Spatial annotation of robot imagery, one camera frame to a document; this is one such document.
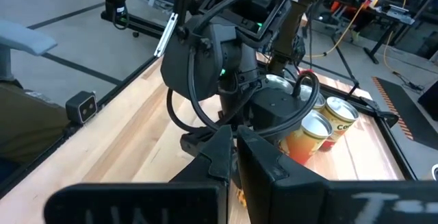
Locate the orange-red Corn can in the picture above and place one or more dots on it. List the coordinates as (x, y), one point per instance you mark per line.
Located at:
(342, 128)

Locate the silver aluminium extrusion bar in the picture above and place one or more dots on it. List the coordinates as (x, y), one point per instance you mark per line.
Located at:
(166, 34)

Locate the small red clip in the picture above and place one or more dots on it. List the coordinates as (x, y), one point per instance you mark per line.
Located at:
(308, 72)

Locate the black mat hazard stripe edge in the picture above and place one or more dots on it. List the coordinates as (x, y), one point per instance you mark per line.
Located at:
(410, 114)

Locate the orange-red Green Beans can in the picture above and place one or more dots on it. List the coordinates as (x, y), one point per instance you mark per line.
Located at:
(304, 142)

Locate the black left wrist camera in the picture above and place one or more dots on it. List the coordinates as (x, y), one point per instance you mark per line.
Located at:
(273, 111)

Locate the black aluminium table frame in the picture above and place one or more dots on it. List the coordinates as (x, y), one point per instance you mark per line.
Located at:
(378, 114)

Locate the office chair grey armrest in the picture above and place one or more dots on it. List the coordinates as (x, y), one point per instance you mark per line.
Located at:
(24, 39)

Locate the grey workshop desk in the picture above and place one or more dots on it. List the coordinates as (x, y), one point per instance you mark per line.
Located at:
(397, 15)

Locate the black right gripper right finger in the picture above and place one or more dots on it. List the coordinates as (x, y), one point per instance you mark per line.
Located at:
(308, 200)

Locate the black wheeled stand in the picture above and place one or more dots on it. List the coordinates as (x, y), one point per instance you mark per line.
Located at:
(114, 5)

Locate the small black table camera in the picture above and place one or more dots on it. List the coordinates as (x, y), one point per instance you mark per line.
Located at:
(80, 109)

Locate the black computer tower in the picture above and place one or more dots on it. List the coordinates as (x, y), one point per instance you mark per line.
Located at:
(429, 100)

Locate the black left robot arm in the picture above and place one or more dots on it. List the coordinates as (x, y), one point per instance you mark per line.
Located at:
(191, 56)

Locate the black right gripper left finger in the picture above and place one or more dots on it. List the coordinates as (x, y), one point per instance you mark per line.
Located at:
(143, 203)

